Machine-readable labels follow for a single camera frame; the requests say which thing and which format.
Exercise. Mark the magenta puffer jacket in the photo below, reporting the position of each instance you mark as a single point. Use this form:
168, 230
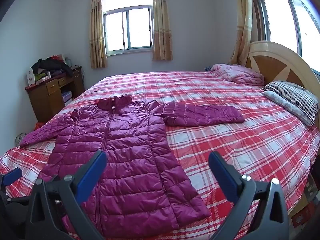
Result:
130, 155

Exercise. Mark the striped pillow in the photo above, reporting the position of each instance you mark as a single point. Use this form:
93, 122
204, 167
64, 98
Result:
295, 97

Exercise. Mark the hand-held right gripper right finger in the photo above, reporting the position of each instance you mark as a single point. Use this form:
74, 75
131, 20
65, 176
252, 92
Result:
222, 177

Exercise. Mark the pile of dark clothes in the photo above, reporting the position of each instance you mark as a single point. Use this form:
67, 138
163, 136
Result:
50, 65

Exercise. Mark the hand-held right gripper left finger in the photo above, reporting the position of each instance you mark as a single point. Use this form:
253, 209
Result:
92, 175

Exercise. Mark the grey floral pillow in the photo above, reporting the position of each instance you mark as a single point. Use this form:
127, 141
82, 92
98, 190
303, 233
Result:
280, 102

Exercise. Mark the cream and wood headboard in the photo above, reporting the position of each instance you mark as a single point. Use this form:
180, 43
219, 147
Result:
275, 62

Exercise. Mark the white box with red print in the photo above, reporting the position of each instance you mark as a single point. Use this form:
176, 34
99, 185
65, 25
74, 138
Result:
30, 77

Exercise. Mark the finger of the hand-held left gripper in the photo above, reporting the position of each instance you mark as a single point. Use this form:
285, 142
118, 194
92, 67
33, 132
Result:
11, 176

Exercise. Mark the cardboard box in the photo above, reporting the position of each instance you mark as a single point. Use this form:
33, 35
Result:
303, 202

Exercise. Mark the brown wooden desk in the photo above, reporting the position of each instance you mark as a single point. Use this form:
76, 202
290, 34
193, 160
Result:
47, 97

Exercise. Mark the large window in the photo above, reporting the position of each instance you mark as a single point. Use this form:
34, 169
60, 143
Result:
282, 17

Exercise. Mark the bed with red plaid sheet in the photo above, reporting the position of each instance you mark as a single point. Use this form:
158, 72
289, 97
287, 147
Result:
225, 142

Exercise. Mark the small sliding window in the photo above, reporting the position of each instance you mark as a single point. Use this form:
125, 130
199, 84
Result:
127, 25

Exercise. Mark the yellow patterned curtain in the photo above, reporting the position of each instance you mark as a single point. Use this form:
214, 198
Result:
243, 22
97, 30
162, 22

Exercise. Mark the pink folded quilt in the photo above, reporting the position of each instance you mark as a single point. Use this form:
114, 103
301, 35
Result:
237, 73

